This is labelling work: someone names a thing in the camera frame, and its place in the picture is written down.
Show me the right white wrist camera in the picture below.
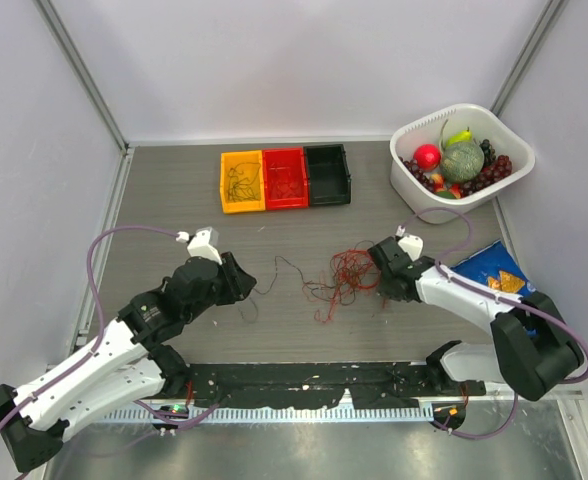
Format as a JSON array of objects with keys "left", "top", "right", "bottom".
[{"left": 395, "top": 225, "right": 424, "bottom": 261}]

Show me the red brown cable pile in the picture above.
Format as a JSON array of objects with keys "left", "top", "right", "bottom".
[{"left": 298, "top": 242, "right": 390, "bottom": 324}]

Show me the red plastic bin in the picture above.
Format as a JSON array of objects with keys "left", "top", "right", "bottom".
[{"left": 262, "top": 147, "right": 309, "bottom": 211}]

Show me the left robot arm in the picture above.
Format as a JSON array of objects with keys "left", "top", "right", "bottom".
[{"left": 0, "top": 252, "right": 256, "bottom": 474}]

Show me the small peach fruit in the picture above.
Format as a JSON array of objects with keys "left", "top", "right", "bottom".
[{"left": 430, "top": 173, "right": 462, "bottom": 199}]

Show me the dark red grape bunch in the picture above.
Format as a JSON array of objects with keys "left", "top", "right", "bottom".
[{"left": 460, "top": 155, "right": 513, "bottom": 197}]

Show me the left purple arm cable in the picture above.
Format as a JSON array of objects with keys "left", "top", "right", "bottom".
[{"left": 0, "top": 224, "right": 183, "bottom": 469}]

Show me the blue Doritos chip bag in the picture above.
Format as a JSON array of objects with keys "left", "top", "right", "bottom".
[{"left": 452, "top": 240, "right": 536, "bottom": 296}]

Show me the red apple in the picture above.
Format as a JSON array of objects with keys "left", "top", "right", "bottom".
[{"left": 413, "top": 144, "right": 441, "bottom": 171}]

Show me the yellow plastic bin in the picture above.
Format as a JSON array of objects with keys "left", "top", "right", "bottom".
[{"left": 219, "top": 150, "right": 266, "bottom": 214}]

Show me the black plastic bin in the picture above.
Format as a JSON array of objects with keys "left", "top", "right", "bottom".
[{"left": 303, "top": 144, "right": 351, "bottom": 207}]

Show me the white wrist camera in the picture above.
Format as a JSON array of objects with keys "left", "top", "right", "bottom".
[
  {"left": 176, "top": 227, "right": 222, "bottom": 265},
  {"left": 395, "top": 225, "right": 424, "bottom": 261}
]

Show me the yellow-green pear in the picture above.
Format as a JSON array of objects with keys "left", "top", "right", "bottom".
[{"left": 445, "top": 128, "right": 473, "bottom": 148}]

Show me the white plastic basket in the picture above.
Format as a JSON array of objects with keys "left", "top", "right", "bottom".
[{"left": 390, "top": 103, "right": 535, "bottom": 224}]

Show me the white slotted cable duct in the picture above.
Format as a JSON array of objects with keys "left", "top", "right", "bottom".
[{"left": 103, "top": 403, "right": 434, "bottom": 424}]

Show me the green melon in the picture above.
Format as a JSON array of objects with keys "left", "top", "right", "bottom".
[{"left": 440, "top": 142, "right": 484, "bottom": 183}]

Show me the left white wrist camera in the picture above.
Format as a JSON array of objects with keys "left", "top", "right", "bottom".
[{"left": 176, "top": 227, "right": 222, "bottom": 265}]

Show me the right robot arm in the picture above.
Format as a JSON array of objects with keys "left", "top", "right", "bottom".
[{"left": 368, "top": 236, "right": 585, "bottom": 401}]

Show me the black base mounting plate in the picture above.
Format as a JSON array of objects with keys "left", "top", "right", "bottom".
[{"left": 177, "top": 362, "right": 486, "bottom": 410}]

